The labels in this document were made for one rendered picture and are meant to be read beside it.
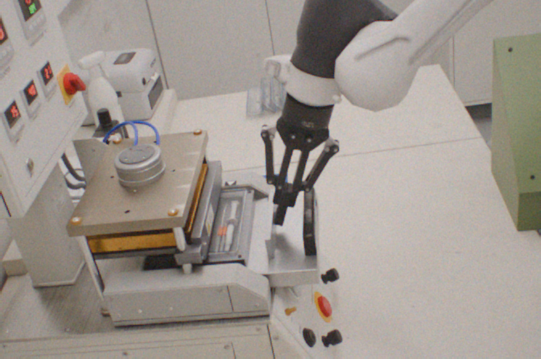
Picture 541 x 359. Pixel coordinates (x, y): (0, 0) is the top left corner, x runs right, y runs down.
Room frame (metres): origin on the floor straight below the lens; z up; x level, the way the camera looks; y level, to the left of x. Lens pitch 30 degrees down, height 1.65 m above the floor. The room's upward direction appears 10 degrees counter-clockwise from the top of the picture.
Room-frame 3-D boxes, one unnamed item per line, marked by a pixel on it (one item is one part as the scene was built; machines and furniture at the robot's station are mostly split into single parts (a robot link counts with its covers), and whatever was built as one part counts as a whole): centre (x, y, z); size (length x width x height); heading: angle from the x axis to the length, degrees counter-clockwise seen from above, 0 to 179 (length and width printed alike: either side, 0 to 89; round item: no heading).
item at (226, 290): (0.83, 0.17, 0.96); 0.25 x 0.05 x 0.07; 82
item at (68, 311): (0.99, 0.25, 0.93); 0.46 x 0.35 x 0.01; 82
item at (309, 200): (0.95, -0.04, 0.99); 0.15 x 0.02 x 0.04; 172
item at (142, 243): (0.99, 0.21, 1.07); 0.22 x 0.17 x 0.10; 172
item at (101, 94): (1.81, 0.44, 0.92); 0.09 x 0.08 x 0.25; 134
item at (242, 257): (0.97, 0.14, 0.98); 0.20 x 0.17 x 0.03; 172
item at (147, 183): (1.01, 0.24, 1.08); 0.31 x 0.24 x 0.13; 172
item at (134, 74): (1.97, 0.43, 0.88); 0.25 x 0.20 x 0.17; 80
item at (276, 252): (0.96, 0.09, 0.97); 0.30 x 0.22 x 0.08; 82
